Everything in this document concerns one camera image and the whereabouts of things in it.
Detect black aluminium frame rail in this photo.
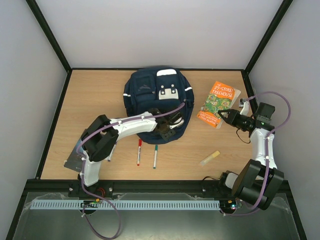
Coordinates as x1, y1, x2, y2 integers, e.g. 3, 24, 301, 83
26, 178, 291, 200

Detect green cap marker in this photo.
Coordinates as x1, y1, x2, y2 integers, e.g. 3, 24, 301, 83
152, 144, 158, 169

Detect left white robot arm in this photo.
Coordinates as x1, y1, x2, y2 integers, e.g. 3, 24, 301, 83
76, 106, 184, 187

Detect purple cap marker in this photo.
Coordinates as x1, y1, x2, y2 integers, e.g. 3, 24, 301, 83
107, 145, 116, 162

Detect dark blue Wuthering Heights book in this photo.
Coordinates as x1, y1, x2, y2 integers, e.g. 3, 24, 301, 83
63, 139, 84, 173

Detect yellow highlighter pen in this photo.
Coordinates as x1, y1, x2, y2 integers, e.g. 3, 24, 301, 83
199, 150, 221, 166

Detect orange treehouse book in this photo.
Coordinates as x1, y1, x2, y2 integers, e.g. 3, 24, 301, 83
197, 81, 241, 129

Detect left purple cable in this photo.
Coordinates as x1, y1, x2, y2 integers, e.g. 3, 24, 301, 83
76, 101, 187, 240

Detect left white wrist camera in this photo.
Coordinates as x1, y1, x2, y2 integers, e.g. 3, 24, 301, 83
168, 117, 184, 129

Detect navy blue backpack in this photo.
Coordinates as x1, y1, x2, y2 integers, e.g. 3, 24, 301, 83
123, 66, 195, 145

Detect red cap marker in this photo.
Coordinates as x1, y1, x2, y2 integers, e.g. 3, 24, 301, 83
137, 139, 142, 166

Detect light blue slotted cable duct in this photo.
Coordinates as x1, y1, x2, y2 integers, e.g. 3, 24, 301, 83
30, 199, 221, 211

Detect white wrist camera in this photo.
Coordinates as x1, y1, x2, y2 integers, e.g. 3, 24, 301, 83
239, 98, 250, 116
168, 117, 184, 129

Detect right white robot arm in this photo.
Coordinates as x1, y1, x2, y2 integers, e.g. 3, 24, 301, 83
218, 102, 284, 210

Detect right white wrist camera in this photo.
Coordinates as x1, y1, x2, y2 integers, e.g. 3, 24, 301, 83
239, 98, 250, 116

